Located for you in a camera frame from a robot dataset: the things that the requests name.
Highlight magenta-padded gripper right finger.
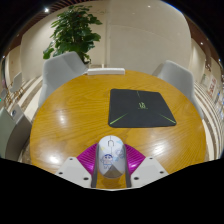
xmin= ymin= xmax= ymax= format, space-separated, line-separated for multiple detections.
xmin=122 ymin=143 xmax=170 ymax=189

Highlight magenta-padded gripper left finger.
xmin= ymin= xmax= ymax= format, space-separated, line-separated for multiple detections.
xmin=54 ymin=143 xmax=100 ymax=190

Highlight white cartoon-print computer mouse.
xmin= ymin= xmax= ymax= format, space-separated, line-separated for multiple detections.
xmin=96 ymin=134 xmax=127 ymax=180

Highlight black mouse pad green lines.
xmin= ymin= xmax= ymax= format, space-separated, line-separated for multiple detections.
xmin=107 ymin=88 xmax=178 ymax=129

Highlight grey shell chair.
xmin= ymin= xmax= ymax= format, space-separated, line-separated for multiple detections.
xmin=151 ymin=59 xmax=205 ymax=120
xmin=37 ymin=51 xmax=90 ymax=109

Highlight white power strip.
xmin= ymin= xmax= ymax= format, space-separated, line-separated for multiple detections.
xmin=87 ymin=67 xmax=126 ymax=76

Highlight small grey chair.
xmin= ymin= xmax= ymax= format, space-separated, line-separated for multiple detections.
xmin=9 ymin=71 xmax=24 ymax=96

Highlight potted green leafy plant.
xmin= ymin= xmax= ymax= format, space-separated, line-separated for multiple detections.
xmin=42 ymin=4 xmax=103 ymax=64

